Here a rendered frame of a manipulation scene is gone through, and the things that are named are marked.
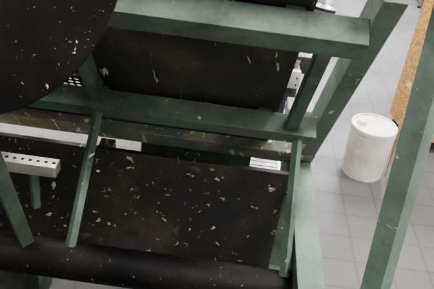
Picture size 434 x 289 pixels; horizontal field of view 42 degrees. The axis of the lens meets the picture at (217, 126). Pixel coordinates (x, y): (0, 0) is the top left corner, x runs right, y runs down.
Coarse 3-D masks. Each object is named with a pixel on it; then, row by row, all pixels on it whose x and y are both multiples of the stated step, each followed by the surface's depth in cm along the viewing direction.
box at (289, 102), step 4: (288, 100) 255; (292, 100) 255; (312, 100) 258; (288, 104) 252; (292, 104) 252; (312, 104) 254; (288, 108) 248; (308, 108) 250; (312, 108) 250; (284, 112) 261; (288, 112) 249; (308, 112) 248; (308, 116) 249
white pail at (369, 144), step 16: (352, 128) 361; (368, 128) 358; (384, 128) 360; (400, 128) 359; (352, 144) 363; (368, 144) 354; (384, 144) 354; (352, 160) 366; (368, 160) 360; (384, 160) 364; (352, 176) 371; (368, 176) 367
